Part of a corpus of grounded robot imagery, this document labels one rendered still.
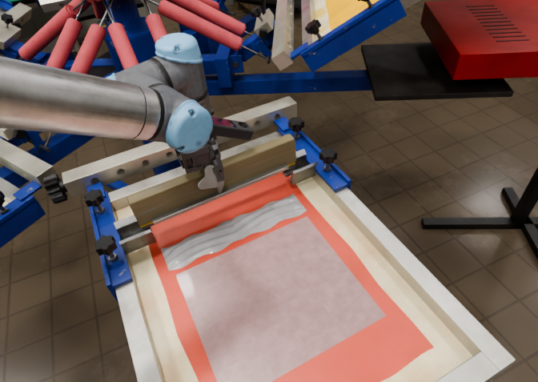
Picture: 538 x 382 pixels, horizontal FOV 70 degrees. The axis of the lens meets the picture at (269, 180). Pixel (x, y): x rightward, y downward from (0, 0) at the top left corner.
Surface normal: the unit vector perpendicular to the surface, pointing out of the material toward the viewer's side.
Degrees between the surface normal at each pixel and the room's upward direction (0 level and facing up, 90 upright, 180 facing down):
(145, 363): 0
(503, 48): 0
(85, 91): 56
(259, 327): 0
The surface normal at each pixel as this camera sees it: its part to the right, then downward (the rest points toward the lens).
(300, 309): -0.07, -0.72
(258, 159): 0.45, 0.59
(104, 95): 0.75, -0.26
